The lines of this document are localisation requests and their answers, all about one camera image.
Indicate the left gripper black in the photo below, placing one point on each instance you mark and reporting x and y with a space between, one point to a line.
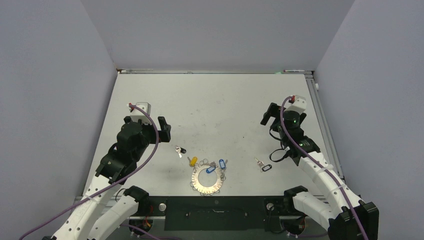
164 133

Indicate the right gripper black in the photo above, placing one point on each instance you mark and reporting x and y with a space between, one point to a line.
273 111

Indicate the yellow key tag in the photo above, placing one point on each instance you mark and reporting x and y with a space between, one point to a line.
192 161

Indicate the blue key tag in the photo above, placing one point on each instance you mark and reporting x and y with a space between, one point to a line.
222 164
210 169

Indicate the key with black tag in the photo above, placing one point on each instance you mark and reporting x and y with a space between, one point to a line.
263 167
180 151

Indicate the large perforated metal keyring disc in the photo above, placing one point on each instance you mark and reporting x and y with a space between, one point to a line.
207 184

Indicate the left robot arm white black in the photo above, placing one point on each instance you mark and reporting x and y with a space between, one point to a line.
120 162

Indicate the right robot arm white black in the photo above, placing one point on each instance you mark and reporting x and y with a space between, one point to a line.
344 215

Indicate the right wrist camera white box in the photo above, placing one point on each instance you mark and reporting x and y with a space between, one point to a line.
297 104

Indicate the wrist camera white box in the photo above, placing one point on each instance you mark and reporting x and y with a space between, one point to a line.
297 104
139 112

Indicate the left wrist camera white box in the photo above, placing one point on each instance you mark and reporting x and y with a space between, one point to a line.
139 112

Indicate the aluminium rail right edge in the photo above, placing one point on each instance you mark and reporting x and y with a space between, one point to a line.
330 148

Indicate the aluminium rail edge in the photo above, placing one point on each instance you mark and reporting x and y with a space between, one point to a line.
153 71
330 148

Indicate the aluminium rail back edge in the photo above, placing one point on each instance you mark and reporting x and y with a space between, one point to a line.
153 71

